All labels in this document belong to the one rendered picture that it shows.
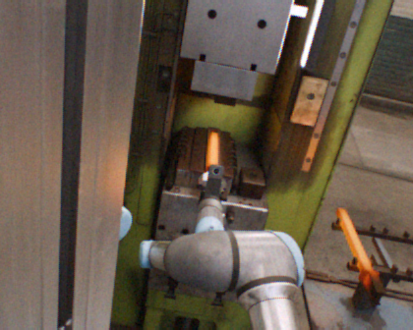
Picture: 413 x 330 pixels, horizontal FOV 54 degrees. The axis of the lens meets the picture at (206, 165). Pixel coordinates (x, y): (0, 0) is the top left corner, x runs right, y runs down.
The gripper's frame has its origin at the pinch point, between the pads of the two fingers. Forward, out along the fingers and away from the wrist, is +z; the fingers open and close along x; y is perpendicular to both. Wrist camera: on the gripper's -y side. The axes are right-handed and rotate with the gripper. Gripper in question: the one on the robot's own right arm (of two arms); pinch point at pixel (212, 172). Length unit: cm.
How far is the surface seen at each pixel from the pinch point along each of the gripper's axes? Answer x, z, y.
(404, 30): 297, 557, -33
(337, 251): 108, 110, 99
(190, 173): -7.5, 2.6, 3.1
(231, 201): 8.5, -2.0, 9.1
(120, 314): -28, 18, 92
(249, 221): 16.1, -3.3, 15.0
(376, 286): 46, -40, 5
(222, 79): -2.8, 2.1, -31.8
